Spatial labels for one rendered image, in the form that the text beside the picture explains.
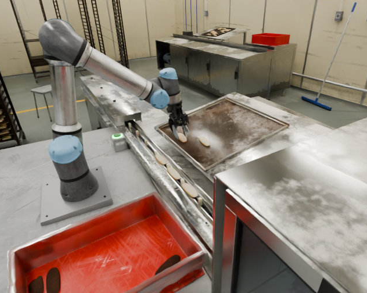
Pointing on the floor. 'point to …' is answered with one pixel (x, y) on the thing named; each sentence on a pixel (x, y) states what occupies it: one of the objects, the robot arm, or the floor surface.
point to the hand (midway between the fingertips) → (180, 135)
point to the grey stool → (43, 96)
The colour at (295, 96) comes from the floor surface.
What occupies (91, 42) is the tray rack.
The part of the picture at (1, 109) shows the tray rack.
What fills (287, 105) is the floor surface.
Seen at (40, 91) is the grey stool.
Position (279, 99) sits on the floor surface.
